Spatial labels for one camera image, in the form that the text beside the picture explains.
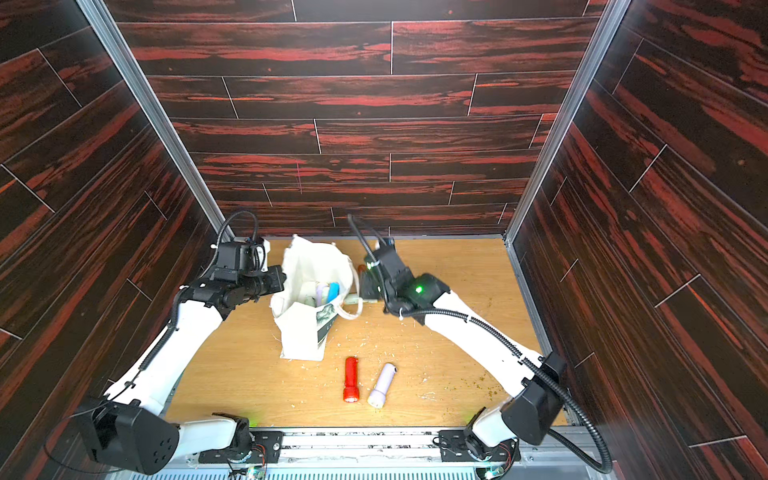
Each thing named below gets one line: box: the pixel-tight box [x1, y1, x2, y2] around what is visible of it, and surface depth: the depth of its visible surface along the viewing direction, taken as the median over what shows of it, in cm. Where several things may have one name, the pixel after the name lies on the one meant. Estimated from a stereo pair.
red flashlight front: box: [343, 357, 360, 403], surface depth 84 cm
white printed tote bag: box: [270, 235, 363, 361], surface depth 85 cm
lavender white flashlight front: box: [367, 363, 399, 409], surface depth 83 cm
